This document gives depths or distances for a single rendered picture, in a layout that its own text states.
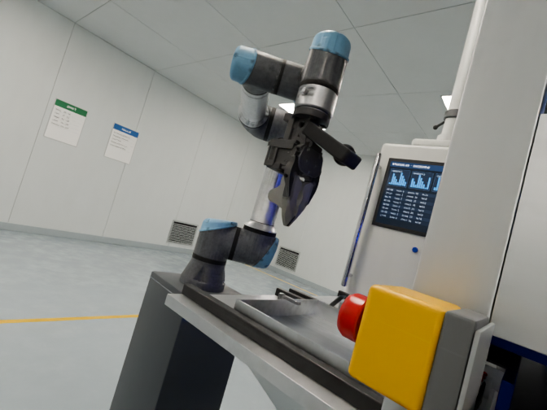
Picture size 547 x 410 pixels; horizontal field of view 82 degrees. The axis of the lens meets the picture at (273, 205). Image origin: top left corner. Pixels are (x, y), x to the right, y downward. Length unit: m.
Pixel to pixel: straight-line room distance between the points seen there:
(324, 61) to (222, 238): 0.64
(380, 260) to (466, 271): 1.11
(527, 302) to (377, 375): 0.14
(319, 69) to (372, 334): 0.47
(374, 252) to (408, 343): 1.20
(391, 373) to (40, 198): 5.35
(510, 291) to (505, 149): 0.12
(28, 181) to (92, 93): 1.53
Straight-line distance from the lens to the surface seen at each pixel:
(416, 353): 0.25
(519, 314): 0.33
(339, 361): 0.45
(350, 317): 0.29
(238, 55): 0.72
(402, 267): 1.41
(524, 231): 0.34
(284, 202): 0.55
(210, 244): 1.05
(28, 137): 5.38
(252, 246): 1.04
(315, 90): 0.60
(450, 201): 0.35
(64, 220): 5.60
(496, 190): 0.35
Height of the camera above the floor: 1.05
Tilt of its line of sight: 3 degrees up
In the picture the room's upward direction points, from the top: 16 degrees clockwise
